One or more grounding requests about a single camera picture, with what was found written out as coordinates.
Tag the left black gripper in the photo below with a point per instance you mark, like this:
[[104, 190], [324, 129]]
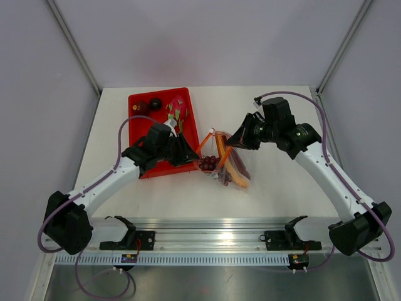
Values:
[[185, 152]]

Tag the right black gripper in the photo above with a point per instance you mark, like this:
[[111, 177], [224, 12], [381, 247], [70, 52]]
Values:
[[242, 138]]

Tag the dark red grape bunch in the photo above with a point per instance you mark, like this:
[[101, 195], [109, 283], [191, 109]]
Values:
[[210, 165]]

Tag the clear orange zip top bag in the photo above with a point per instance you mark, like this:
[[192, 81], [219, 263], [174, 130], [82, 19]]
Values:
[[214, 144]]

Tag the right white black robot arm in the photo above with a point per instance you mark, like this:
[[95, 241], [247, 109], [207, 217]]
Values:
[[361, 219]]

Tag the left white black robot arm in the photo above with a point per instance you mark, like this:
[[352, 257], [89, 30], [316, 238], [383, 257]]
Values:
[[67, 216]]

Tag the pink dragon fruit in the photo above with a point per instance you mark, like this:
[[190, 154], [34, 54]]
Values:
[[177, 110]]

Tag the red plastic tray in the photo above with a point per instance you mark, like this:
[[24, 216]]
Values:
[[138, 128]]

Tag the dark plum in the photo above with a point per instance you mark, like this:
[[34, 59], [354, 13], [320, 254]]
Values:
[[155, 104]]

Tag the red apple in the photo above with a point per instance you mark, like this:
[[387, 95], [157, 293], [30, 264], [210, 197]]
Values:
[[140, 108]]

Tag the left small circuit board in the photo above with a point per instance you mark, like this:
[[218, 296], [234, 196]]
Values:
[[129, 258]]

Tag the small circuit board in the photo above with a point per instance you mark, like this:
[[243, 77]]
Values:
[[129, 258], [300, 259]]

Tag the right small circuit board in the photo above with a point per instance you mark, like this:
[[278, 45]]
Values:
[[300, 259]]

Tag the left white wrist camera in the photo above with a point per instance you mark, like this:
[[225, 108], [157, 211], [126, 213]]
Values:
[[171, 123]]

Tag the aluminium mounting rail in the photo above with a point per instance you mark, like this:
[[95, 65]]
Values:
[[188, 236]]

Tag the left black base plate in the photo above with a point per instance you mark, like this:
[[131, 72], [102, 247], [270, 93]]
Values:
[[133, 240]]

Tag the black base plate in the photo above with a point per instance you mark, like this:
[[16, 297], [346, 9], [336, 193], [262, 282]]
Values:
[[281, 240], [133, 240]]

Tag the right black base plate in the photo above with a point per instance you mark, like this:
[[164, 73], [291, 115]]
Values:
[[281, 240]]

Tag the white slotted cable duct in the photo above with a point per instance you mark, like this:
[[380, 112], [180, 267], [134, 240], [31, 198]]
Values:
[[158, 259]]

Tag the left aluminium corner post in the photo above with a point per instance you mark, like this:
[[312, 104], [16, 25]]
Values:
[[67, 33]]

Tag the aluminium corner post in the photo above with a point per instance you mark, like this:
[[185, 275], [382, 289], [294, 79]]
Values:
[[67, 33], [345, 43]]

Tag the right aluminium corner post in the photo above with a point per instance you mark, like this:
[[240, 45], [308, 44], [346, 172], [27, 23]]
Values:
[[345, 43]]

